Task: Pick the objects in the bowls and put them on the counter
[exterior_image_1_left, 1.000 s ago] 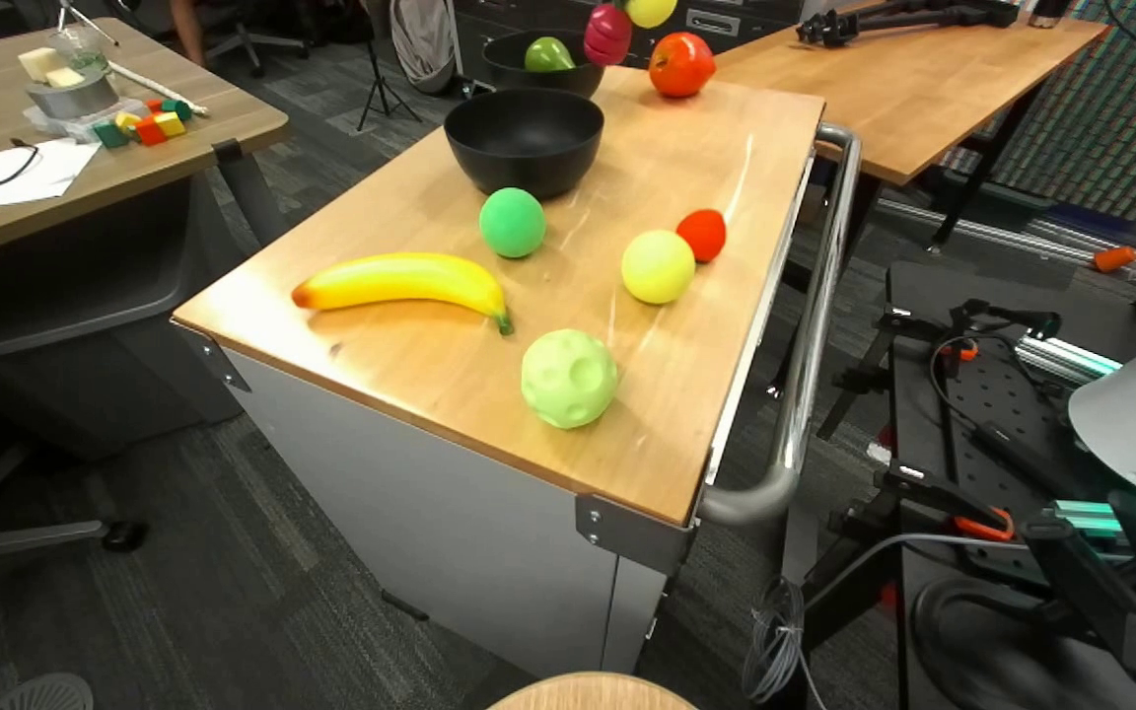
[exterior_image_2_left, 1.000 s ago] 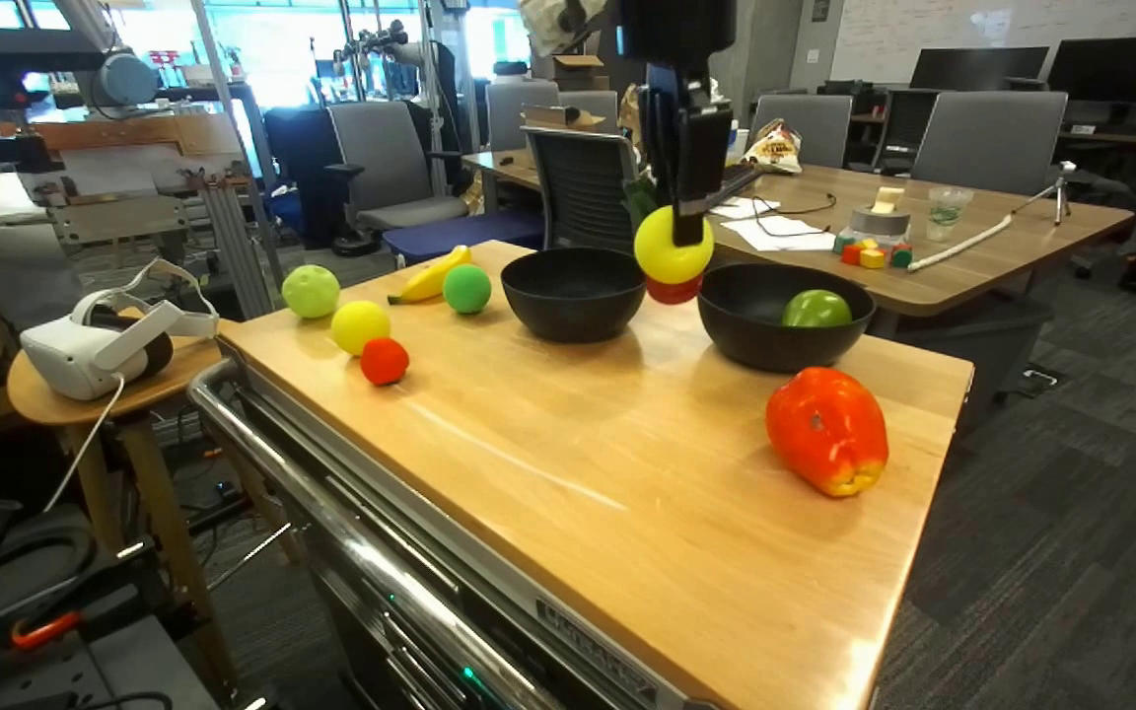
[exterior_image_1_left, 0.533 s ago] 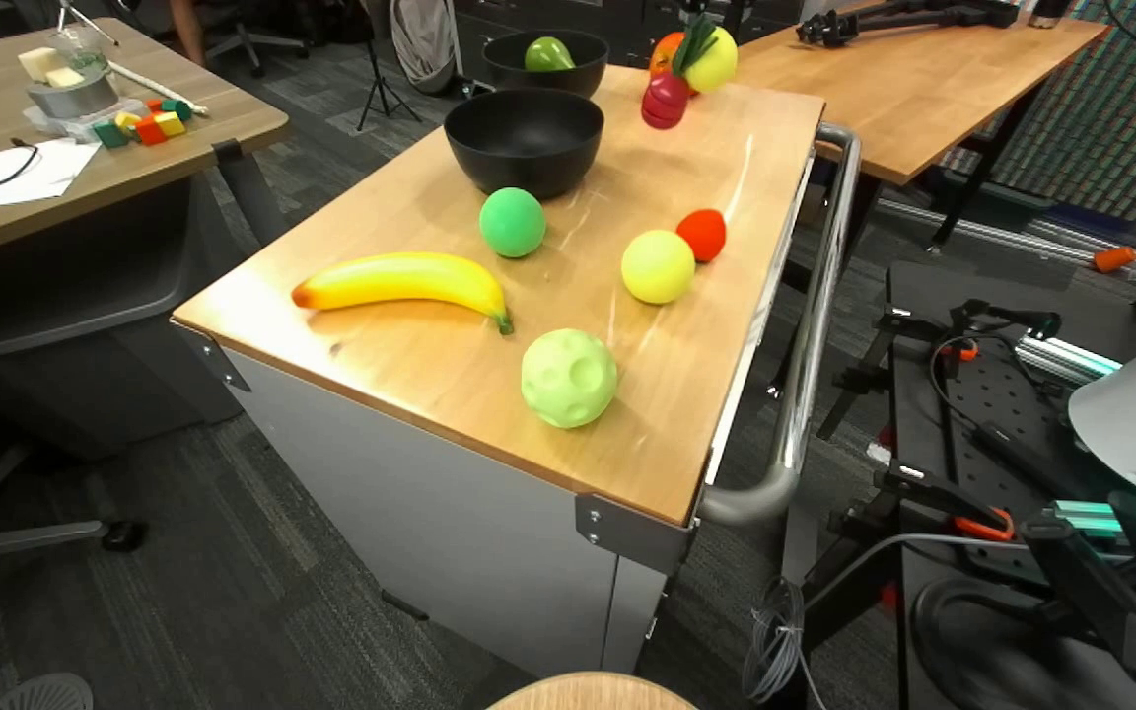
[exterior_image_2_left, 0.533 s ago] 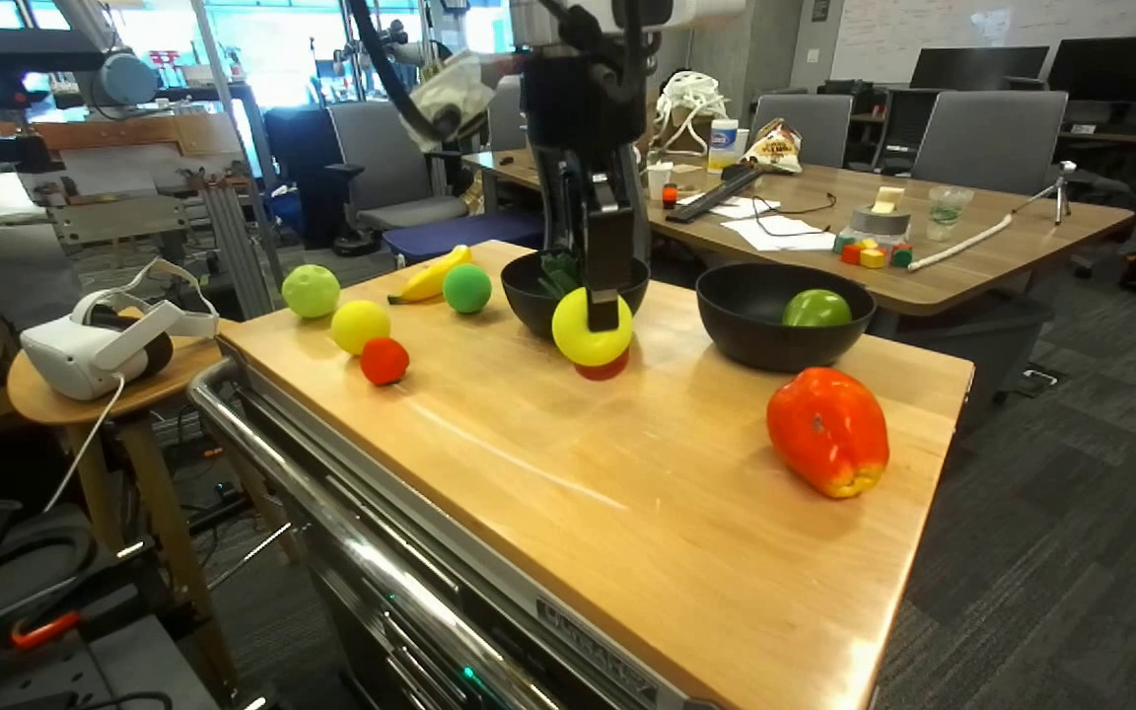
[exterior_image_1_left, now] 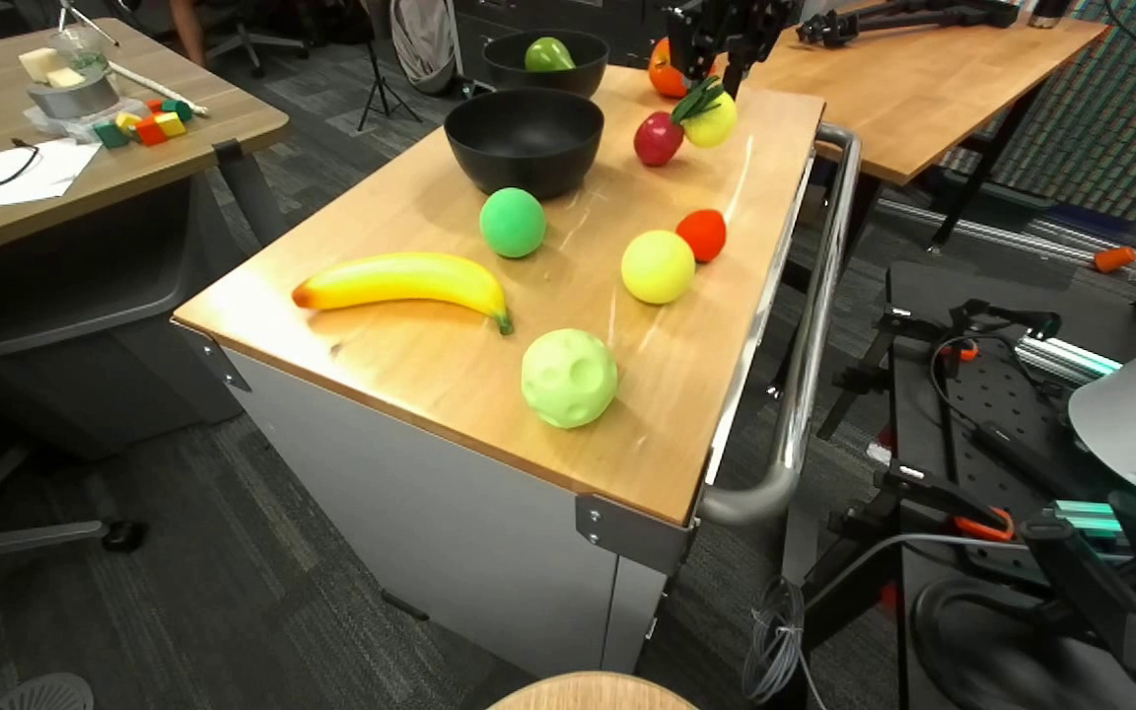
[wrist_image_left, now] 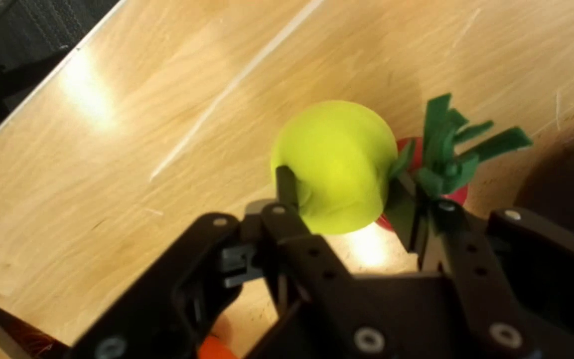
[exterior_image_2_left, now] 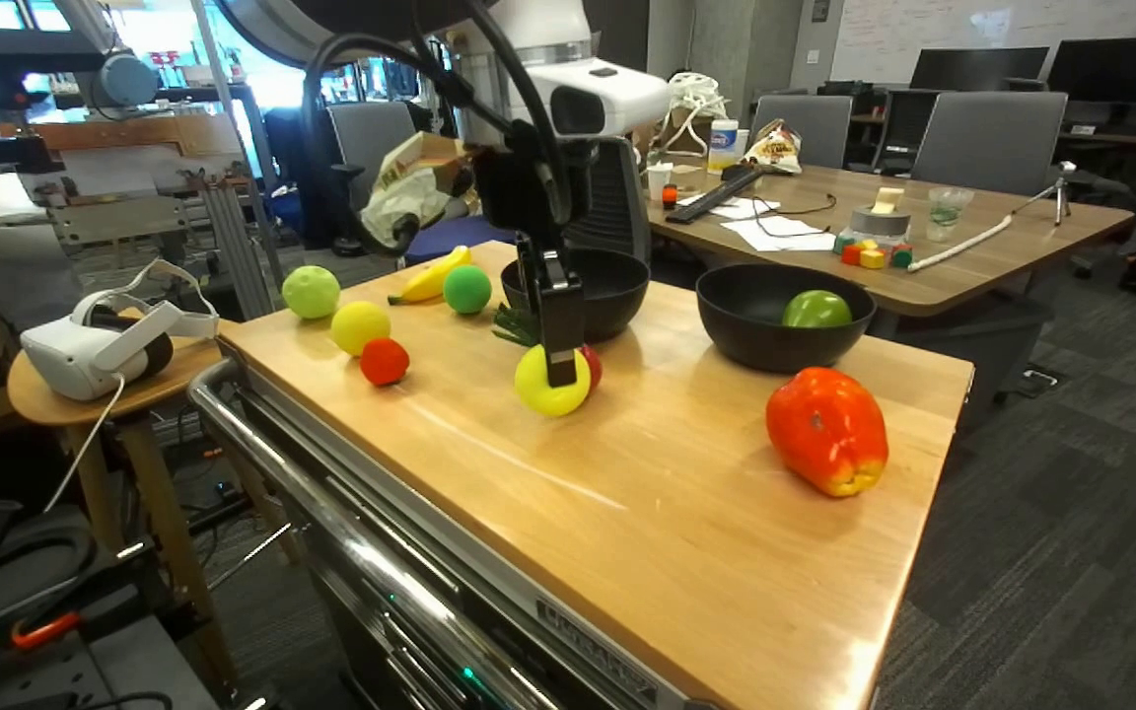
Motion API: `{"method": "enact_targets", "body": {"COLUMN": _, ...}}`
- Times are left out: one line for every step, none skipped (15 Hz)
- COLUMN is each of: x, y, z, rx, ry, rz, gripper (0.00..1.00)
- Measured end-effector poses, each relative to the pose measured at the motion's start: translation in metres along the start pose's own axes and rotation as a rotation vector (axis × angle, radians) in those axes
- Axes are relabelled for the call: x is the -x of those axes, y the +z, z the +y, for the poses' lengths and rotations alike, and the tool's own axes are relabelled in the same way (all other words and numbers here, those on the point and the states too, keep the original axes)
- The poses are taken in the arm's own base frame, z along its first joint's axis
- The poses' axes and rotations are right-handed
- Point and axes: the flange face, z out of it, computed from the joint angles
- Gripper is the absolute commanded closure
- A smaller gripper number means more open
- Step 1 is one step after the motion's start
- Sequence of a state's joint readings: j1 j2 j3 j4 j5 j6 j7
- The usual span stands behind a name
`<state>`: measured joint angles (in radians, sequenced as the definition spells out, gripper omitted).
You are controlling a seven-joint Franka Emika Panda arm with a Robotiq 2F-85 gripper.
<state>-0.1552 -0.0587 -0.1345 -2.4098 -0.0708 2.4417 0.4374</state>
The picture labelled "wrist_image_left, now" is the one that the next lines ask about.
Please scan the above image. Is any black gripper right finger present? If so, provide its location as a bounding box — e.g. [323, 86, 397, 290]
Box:
[385, 174, 574, 359]

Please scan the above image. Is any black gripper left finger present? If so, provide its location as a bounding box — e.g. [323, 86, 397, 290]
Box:
[66, 164, 403, 359]

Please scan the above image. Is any yellow toy lemon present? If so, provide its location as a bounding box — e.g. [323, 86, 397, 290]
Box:
[269, 98, 401, 238]

